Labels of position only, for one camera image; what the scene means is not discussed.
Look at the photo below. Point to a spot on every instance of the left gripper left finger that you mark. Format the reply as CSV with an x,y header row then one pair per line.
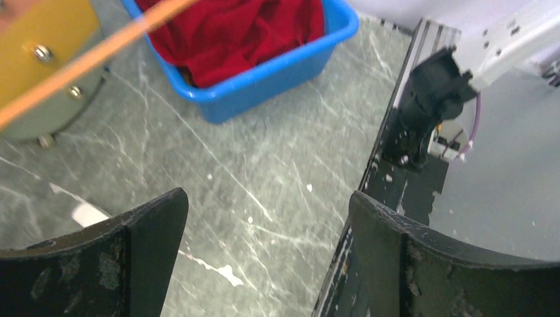
x,y
118,267

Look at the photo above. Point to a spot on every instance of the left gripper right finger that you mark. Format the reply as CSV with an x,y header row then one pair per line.
x,y
412,270

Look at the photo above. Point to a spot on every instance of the orange hanger with red skirt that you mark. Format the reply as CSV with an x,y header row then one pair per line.
x,y
151,19

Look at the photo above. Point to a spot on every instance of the red pleated skirt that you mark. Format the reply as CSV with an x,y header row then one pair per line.
x,y
212,41

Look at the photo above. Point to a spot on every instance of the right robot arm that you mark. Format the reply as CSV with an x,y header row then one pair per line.
x,y
444,70

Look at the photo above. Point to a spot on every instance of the blue plastic bin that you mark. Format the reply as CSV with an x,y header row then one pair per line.
x,y
240,93

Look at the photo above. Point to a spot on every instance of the round cream drawer box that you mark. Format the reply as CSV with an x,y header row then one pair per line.
x,y
37,39

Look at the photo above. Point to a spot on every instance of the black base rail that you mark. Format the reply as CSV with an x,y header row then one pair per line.
x,y
342,293

